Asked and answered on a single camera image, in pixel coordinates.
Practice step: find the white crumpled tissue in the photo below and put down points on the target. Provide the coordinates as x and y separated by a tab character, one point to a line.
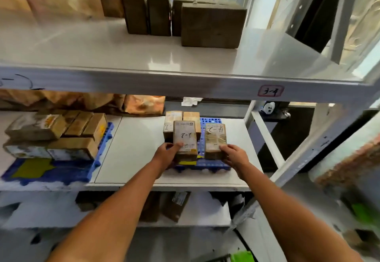
191	101

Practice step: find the person's right hand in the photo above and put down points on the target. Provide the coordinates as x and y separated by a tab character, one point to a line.
237	161

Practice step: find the large plain cardboard box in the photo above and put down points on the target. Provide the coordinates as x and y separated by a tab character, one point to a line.
215	137

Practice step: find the person's right forearm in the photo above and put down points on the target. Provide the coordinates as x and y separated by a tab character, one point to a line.
291	226

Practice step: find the person's left hand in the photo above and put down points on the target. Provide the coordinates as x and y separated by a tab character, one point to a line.
166	156

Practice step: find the slim brown cardboard box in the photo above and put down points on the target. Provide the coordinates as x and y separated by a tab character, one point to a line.
175	208

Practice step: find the white metal shelving rack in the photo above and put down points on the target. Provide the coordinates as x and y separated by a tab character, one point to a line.
89	48

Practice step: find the red-bordered white sticker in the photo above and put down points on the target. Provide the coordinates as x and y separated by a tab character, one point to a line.
270	91

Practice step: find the small white ghost figurine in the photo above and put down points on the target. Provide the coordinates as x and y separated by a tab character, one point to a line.
268	108

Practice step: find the green plastic sheet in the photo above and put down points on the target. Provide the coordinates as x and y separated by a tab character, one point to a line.
242	257

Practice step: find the person's left forearm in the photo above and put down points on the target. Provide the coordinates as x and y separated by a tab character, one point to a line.
112	220

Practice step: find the yellow tag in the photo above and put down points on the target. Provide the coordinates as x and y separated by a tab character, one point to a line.
32	168
187	162

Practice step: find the taped brown cardboard box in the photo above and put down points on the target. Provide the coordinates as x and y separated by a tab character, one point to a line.
159	15
213	27
191	116
172	117

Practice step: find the bright green item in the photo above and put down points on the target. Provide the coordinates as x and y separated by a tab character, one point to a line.
365	214

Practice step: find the blue plastic pallet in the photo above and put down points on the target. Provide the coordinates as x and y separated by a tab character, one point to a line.
207	165
68	172

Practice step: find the boxes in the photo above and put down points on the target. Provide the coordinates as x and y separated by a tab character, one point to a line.
74	125

